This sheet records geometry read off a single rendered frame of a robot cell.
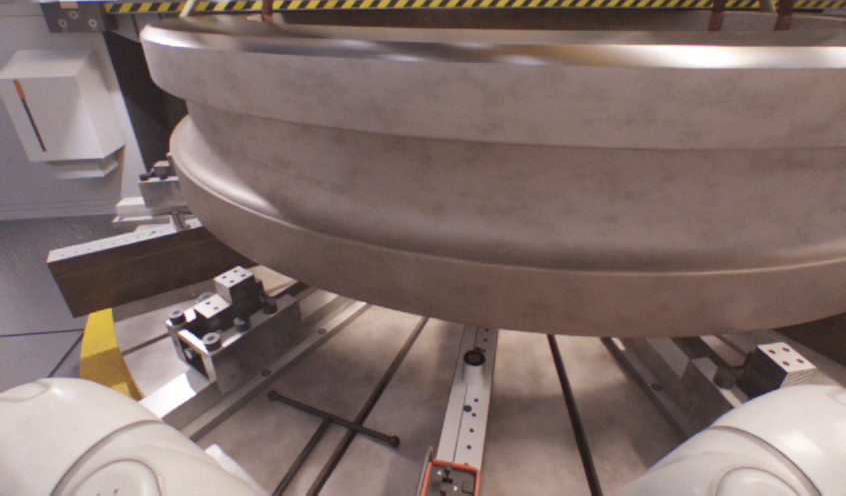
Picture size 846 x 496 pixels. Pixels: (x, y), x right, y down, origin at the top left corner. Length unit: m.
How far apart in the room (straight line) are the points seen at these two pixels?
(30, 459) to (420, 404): 1.68
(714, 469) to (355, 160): 1.38
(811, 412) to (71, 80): 4.54
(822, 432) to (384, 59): 1.15
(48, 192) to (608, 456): 5.15
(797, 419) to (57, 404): 0.70
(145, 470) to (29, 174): 5.16
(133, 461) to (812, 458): 0.56
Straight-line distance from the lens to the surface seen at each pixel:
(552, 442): 2.01
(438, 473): 1.30
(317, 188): 1.75
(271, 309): 2.02
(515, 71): 1.22
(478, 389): 1.62
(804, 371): 1.91
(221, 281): 2.03
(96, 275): 3.02
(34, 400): 0.59
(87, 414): 0.54
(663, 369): 2.29
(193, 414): 2.15
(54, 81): 4.60
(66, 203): 5.49
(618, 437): 2.11
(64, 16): 4.64
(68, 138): 4.71
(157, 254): 2.97
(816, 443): 0.54
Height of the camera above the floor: 1.89
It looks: 29 degrees down
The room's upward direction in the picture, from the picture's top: straight up
